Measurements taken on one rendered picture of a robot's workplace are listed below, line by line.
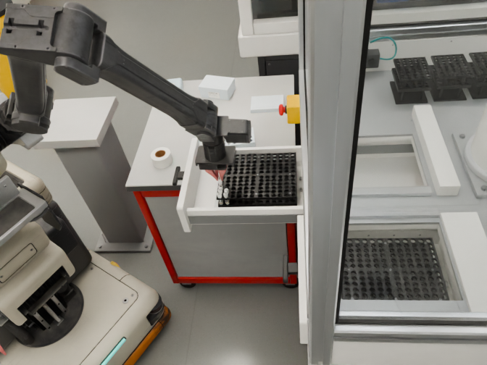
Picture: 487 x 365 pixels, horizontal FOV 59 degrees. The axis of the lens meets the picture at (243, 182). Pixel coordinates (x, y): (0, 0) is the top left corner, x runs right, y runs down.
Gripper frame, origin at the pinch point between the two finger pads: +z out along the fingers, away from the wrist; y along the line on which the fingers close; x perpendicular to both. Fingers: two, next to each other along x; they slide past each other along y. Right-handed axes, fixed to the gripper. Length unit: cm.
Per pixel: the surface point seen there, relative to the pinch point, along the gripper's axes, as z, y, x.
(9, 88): 93, 195, -170
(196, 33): 102, 68, -260
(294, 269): 0.8, -21.2, 27.6
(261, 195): 6.3, -11.6, 1.2
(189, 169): 0.8, 9.5, -3.5
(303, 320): -1.2, -23.2, 40.9
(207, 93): 17, 15, -61
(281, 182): 2.8, -17.1, -1.0
